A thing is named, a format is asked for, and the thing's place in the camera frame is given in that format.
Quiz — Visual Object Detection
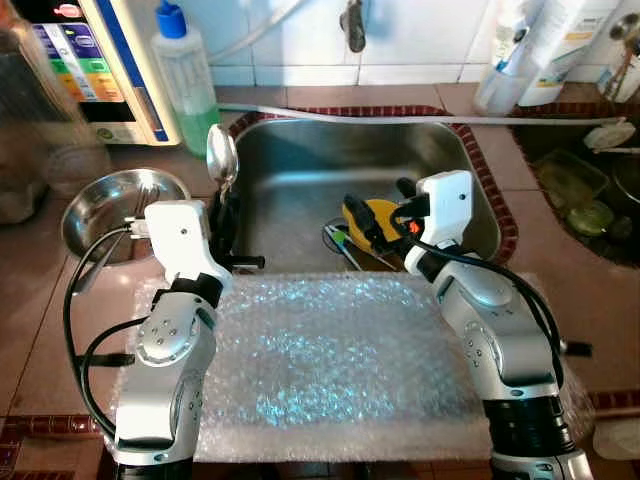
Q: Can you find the round steel bowl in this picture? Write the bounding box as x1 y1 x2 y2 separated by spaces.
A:
60 167 192 264

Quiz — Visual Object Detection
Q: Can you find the clear plastic cup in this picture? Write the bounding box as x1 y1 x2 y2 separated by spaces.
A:
473 40 532 115

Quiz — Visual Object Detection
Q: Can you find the round glass cup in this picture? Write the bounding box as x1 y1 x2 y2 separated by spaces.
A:
567 199 614 237

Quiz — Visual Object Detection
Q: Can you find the rectangular glass container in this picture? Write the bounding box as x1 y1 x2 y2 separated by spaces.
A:
532 149 610 207

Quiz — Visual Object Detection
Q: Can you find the stainless steel sink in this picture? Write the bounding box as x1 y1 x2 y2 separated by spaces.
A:
231 117 504 274

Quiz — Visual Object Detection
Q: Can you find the curved white hose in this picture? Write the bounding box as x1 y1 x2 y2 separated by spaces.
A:
205 0 307 67

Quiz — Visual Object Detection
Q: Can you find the green soap bottle blue cap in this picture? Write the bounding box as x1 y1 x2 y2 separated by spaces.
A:
152 0 224 157

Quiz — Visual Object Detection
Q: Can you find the small white squeeze bottle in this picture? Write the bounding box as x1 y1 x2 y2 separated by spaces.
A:
490 0 527 77

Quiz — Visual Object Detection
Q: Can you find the straight white tube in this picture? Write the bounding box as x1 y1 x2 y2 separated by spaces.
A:
215 102 627 127

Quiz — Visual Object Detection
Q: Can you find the dark tiled wash basin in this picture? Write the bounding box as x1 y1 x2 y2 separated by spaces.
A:
510 100 640 270

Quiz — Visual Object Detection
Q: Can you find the clear bubble wrap sheet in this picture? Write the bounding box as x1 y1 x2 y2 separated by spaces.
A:
110 269 597 464

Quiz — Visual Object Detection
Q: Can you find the dark metal faucet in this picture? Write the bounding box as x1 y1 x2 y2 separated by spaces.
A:
340 0 367 54

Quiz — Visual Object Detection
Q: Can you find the white printed bottle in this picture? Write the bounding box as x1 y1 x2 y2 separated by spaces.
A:
590 0 640 102

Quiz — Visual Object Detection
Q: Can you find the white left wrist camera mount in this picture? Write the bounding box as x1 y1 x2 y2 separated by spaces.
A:
127 197 234 292

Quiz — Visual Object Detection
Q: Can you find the yellow plastic bowl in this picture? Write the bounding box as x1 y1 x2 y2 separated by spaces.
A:
342 196 407 247

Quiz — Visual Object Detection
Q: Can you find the white blue water ionizer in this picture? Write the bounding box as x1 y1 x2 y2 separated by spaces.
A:
20 0 184 149

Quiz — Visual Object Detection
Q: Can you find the large white detergent bottle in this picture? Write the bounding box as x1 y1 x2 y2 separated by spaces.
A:
515 0 597 109

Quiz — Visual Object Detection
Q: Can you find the dark round pot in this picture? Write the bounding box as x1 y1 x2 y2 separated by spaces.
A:
612 155 640 207

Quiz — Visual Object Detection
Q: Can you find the steel fork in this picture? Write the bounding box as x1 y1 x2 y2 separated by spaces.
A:
127 179 162 224

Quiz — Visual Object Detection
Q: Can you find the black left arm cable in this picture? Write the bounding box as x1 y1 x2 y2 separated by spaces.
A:
61 224 152 442

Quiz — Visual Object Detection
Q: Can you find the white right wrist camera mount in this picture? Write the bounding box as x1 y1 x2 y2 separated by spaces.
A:
404 169 477 274

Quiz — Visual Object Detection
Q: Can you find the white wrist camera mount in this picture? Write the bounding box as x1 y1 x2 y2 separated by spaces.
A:
127 197 234 292
404 169 477 274

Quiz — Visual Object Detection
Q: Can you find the steel ladle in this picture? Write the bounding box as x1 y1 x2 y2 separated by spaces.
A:
604 10 640 97

